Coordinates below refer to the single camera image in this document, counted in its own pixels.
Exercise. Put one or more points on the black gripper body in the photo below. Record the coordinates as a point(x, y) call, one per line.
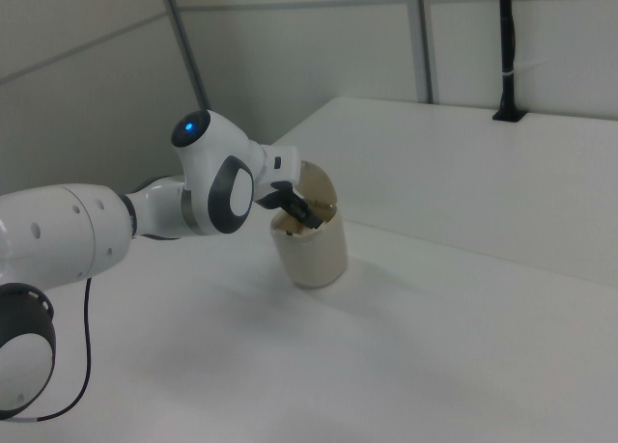
point(282, 197)

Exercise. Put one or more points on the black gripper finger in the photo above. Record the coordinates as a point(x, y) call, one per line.
point(311, 217)

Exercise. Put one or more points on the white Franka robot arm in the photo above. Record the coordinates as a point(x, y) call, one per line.
point(58, 230)

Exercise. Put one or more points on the small white bin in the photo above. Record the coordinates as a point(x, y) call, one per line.
point(314, 259)

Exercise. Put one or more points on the black pole on base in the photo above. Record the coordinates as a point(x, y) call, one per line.
point(507, 52)

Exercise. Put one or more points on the grey partition post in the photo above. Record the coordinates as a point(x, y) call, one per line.
point(427, 42)
point(186, 42)

